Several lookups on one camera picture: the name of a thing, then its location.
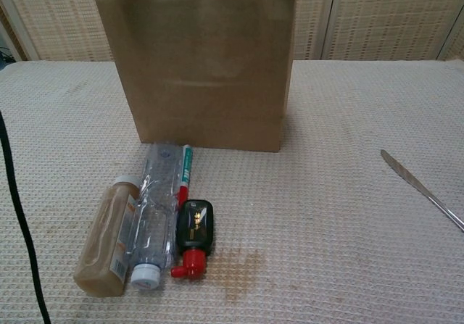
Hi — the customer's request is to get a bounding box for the clear plastic water bottle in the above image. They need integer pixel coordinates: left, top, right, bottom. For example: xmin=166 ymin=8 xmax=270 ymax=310
xmin=126 ymin=141 xmax=183 ymax=290

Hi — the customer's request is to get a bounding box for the brown juice bottle white cap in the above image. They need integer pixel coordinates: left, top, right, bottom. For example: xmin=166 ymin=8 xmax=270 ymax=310
xmin=73 ymin=175 xmax=141 ymax=298

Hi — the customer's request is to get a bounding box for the black ink bottle red cap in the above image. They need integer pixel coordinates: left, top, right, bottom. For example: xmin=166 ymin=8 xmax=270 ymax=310
xmin=170 ymin=199 xmax=215 ymax=280

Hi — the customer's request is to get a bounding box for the brown paper bag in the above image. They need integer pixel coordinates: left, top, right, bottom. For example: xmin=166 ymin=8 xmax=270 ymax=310
xmin=93 ymin=0 xmax=298 ymax=154

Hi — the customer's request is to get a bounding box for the red capped marker pen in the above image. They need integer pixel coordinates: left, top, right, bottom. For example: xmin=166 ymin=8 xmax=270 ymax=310
xmin=177 ymin=144 xmax=195 ymax=209

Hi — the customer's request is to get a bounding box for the white woven tablecloth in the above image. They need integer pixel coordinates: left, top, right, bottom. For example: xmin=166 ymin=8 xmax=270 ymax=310
xmin=0 ymin=59 xmax=464 ymax=324

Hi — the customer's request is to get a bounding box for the metal table knife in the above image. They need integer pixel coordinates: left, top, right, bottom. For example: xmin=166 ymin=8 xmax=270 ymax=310
xmin=380 ymin=149 xmax=464 ymax=233

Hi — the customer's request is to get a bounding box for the woven bamboo folding screen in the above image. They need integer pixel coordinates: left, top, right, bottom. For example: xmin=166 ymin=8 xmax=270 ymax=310
xmin=0 ymin=0 xmax=464 ymax=62

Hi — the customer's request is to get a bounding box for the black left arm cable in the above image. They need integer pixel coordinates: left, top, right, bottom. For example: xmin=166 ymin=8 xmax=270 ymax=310
xmin=0 ymin=111 xmax=52 ymax=324

